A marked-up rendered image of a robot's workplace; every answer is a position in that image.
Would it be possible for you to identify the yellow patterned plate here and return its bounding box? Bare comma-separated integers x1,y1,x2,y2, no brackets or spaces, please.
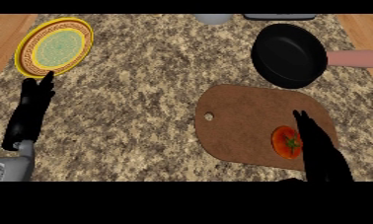
14,17,95,79

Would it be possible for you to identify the red tomato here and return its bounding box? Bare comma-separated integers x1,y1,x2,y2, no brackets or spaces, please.
270,125,306,161

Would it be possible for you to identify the pale grey round object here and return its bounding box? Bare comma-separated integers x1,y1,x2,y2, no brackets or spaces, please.
192,13,235,26

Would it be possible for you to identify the brown wooden cutting board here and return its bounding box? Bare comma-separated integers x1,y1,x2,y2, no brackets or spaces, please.
194,84,341,172

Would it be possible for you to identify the black pan with pink handle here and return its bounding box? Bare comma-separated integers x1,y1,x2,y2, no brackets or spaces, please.
251,23,373,90

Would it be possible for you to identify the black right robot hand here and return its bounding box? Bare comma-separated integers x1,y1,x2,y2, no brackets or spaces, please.
276,109,356,183

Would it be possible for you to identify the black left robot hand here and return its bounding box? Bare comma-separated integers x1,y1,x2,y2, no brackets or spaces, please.
0,70,58,152

